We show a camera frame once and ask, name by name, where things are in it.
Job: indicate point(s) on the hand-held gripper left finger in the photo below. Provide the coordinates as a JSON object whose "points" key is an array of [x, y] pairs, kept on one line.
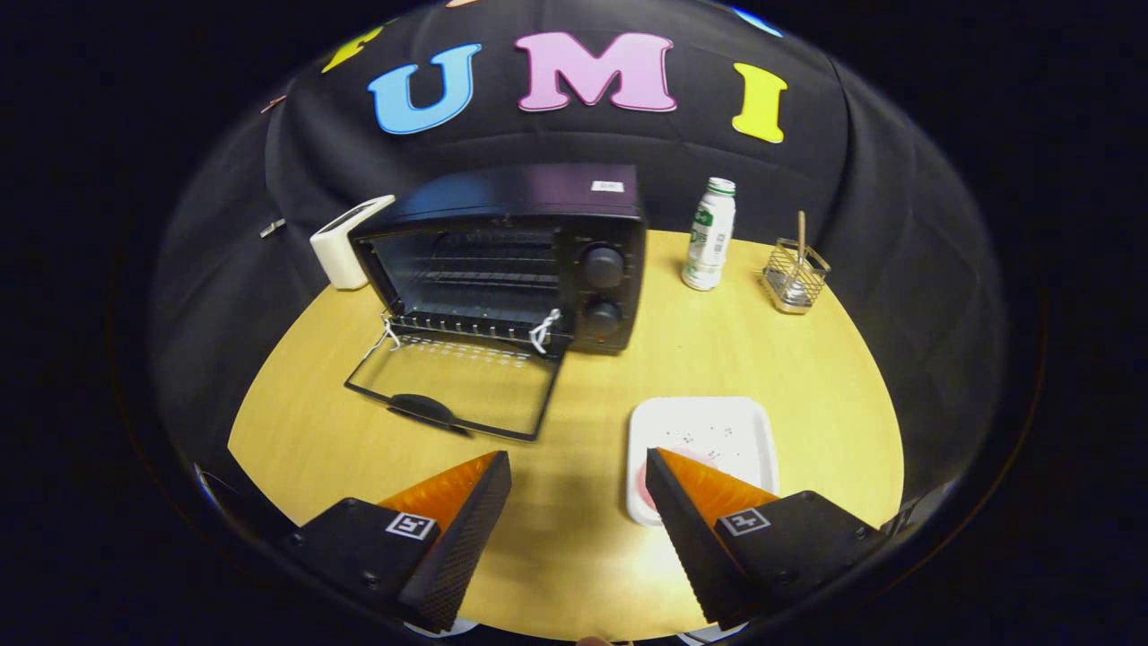
{"points": [[466, 547]]}

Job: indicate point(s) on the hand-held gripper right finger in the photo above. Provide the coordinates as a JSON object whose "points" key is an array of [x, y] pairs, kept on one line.
{"points": [[695, 547]]}

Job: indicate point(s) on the pink meat slice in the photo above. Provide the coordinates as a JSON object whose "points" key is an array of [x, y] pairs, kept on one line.
{"points": [[643, 489]]}

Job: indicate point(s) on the white square plate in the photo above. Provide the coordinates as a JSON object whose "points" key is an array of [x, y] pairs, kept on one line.
{"points": [[708, 422]]}

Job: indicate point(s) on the black toaster oven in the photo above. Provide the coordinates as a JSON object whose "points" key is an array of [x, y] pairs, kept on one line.
{"points": [[502, 193]]}

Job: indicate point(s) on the white bread toaster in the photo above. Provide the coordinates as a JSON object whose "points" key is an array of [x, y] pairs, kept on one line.
{"points": [[336, 256]]}

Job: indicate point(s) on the white green-label bottle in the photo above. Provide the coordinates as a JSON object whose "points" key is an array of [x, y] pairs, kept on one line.
{"points": [[708, 242]]}

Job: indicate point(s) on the wooden stick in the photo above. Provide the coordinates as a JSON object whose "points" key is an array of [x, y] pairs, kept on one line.
{"points": [[801, 229]]}

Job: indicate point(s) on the silver clip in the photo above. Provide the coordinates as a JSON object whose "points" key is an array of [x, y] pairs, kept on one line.
{"points": [[273, 228]]}

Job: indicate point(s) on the black backdrop cloth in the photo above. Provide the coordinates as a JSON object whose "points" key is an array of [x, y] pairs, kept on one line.
{"points": [[807, 179]]}

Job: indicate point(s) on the pink clothespin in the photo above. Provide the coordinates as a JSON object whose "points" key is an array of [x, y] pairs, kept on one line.
{"points": [[273, 103]]}

